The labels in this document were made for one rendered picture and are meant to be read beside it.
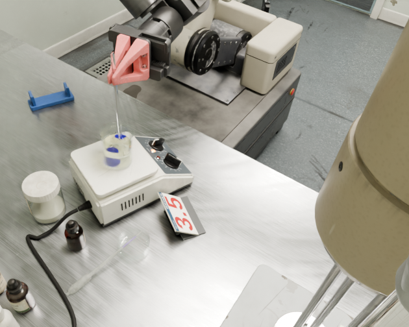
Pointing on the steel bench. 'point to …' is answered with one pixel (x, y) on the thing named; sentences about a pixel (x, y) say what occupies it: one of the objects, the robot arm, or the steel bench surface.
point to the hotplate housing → (128, 194)
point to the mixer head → (379, 174)
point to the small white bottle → (0, 316)
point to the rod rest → (50, 99)
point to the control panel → (161, 156)
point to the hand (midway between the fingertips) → (113, 78)
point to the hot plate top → (107, 175)
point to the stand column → (391, 314)
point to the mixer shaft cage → (296, 320)
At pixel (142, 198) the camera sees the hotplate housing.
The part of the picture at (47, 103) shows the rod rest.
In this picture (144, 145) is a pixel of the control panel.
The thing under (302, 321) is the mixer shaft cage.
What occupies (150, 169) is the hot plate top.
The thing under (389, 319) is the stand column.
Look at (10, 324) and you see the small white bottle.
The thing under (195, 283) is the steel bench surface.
